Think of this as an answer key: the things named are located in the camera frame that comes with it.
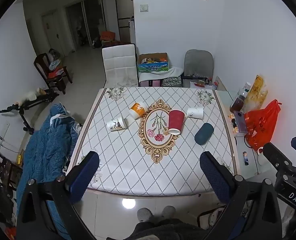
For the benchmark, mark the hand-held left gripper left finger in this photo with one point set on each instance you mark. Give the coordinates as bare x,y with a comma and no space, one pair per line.
84,177

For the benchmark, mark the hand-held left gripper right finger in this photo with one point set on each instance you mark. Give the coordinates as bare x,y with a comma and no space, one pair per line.
214,177

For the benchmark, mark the red paper cup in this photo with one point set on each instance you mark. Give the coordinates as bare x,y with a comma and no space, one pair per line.
176,121

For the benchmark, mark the white cup with dark print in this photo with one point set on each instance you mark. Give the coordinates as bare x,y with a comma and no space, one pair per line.
116,124

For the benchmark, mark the plain white cup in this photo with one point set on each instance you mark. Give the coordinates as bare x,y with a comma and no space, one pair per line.
196,113

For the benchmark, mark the orange paper cup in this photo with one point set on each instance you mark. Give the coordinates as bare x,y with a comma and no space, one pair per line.
137,110

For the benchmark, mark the white mug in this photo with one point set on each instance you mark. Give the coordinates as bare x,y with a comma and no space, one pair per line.
263,157

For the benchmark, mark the small dark packet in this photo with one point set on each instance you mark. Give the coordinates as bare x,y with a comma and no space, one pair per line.
245,158

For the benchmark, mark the red plastic bag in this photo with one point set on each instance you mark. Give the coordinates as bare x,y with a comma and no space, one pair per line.
262,125

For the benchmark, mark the white diamond floral tablecloth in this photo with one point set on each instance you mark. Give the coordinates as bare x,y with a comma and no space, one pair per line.
117,155

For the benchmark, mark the dark teal oval case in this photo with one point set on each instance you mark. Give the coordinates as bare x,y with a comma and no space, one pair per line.
204,133

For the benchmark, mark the smartphone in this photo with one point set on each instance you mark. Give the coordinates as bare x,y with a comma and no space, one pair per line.
241,122

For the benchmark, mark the blue quilted blanket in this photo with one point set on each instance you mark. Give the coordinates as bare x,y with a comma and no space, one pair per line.
45,150

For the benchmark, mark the bottle with dark liquid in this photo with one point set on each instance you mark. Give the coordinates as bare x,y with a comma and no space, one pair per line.
236,103

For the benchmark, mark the yellow plastic bag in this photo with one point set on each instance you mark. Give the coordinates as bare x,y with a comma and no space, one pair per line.
257,92

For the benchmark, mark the grey slipper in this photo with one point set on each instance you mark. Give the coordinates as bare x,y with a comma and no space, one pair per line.
144,214

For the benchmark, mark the bottle with green label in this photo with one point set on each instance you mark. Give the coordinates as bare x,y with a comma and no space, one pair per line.
246,87

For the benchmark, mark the dark wooden chair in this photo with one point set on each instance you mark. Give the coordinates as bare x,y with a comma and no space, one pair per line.
44,65
0,165

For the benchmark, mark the black folding stand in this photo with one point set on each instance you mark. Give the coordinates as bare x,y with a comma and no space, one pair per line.
25,105

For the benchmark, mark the patterned dark storage box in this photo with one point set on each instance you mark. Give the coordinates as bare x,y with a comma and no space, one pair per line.
171,81

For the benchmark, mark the white cloth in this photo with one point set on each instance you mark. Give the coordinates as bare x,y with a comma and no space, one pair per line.
174,72

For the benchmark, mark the pink storage box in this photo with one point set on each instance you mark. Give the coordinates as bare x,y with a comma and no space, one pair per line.
150,83

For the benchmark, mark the clothes pile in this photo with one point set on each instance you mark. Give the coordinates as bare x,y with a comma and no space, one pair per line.
55,66

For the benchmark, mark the grey office chair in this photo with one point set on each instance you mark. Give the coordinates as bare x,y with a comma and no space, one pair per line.
198,62

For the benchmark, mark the white padded chair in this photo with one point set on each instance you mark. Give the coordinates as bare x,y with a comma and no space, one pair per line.
119,62

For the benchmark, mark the cardboard box with blue print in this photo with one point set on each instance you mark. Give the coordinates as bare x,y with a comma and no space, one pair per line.
154,66

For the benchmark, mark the beige room door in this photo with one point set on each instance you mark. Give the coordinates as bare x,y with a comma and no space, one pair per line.
53,31

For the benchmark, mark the sliding glass door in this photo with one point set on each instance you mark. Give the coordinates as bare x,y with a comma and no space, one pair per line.
86,21

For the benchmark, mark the wall light switch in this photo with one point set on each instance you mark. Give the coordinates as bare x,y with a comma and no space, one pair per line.
144,8

